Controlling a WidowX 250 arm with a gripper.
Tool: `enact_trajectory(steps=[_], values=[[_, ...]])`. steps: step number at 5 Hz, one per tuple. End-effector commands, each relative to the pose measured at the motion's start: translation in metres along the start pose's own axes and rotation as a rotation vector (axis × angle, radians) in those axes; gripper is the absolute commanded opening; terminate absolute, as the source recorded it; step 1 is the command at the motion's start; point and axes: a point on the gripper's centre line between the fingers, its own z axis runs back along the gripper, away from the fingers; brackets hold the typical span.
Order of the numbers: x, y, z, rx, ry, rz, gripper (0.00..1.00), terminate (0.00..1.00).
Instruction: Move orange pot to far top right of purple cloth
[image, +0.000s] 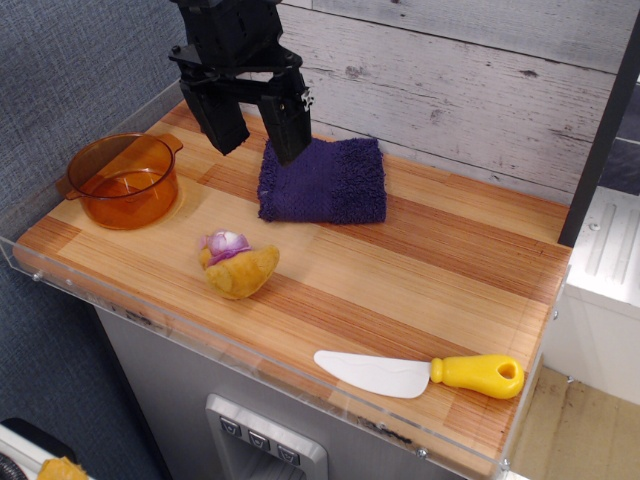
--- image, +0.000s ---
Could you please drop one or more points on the purple folded cloth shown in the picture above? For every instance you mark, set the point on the purple folded cloth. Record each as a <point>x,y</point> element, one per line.
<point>340,182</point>

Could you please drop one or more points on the toy croissant with onion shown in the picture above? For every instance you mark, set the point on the toy croissant with onion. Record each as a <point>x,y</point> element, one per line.
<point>232,268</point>

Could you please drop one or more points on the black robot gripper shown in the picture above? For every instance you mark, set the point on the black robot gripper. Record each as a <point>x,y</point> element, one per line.
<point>235,46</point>

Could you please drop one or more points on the silver dispenser button panel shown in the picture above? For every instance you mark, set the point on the silver dispenser button panel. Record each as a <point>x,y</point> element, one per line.
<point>251,446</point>

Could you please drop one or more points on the white grooved block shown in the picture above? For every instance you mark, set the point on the white grooved block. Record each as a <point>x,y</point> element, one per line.
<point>595,321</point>

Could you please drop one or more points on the orange transparent pot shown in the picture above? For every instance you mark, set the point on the orange transparent pot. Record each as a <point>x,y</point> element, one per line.
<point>124,181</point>

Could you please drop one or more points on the grey toy fridge cabinet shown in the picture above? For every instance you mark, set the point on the grey toy fridge cabinet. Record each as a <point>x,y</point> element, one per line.
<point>171,383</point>

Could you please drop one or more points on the white knife yellow handle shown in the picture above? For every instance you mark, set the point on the white knife yellow handle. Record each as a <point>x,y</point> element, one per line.
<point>496,376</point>

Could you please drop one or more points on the clear acrylic table guard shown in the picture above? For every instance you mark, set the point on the clear acrylic table guard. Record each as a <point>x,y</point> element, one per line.
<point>460,266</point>

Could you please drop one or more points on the yellow toy bottom left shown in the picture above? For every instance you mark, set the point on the yellow toy bottom left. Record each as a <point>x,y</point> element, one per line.
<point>61,469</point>

